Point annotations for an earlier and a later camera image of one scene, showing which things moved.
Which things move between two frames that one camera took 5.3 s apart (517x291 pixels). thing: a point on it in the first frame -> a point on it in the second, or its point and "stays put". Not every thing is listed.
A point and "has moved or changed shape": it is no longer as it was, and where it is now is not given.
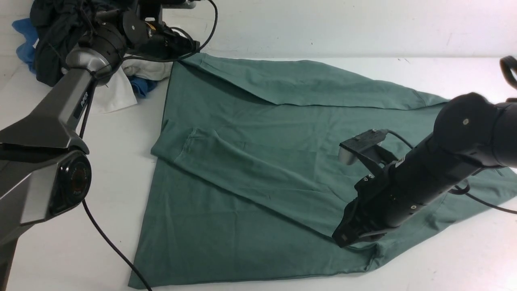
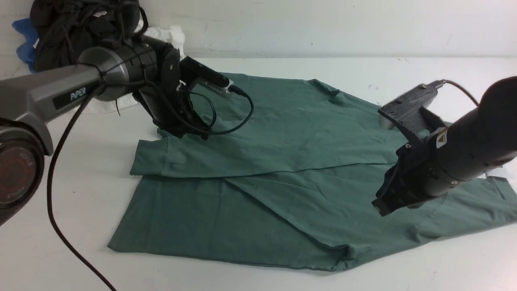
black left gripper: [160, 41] -> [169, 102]
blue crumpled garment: [27, 51] stays put
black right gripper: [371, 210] -> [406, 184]
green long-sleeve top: [250, 184] has moved or changed shape
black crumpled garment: [59, 25] stays put
